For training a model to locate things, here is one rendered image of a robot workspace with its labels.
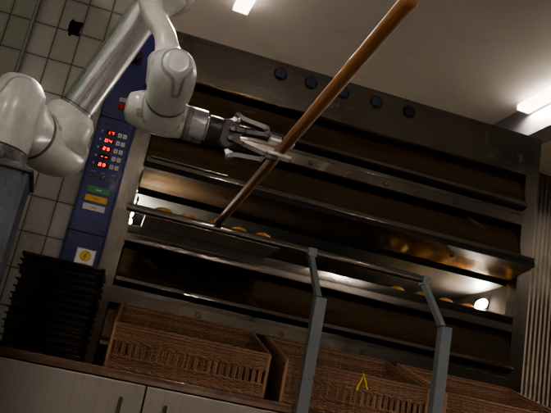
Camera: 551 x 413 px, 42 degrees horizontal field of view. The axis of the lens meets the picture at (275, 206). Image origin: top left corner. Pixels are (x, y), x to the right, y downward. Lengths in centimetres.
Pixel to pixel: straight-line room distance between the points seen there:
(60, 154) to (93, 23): 130
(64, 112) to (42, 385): 86
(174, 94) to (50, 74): 158
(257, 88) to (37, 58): 96
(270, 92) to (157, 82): 167
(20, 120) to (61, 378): 86
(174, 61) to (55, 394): 120
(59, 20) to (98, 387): 166
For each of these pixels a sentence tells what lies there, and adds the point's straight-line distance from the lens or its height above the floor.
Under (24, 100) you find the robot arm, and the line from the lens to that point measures 202.
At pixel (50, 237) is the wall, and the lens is 302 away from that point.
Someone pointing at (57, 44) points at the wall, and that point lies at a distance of 329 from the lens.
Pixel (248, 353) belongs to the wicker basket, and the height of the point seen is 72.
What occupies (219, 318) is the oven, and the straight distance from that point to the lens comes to 301.
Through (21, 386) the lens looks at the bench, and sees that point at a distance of 242.
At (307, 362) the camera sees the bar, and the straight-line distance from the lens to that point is 246.
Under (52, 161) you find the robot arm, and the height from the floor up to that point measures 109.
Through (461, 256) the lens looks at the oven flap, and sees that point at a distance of 335.
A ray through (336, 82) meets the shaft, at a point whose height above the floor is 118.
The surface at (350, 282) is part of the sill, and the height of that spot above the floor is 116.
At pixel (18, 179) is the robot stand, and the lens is 192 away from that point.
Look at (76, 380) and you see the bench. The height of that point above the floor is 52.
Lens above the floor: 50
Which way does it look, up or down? 17 degrees up
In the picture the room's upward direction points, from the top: 11 degrees clockwise
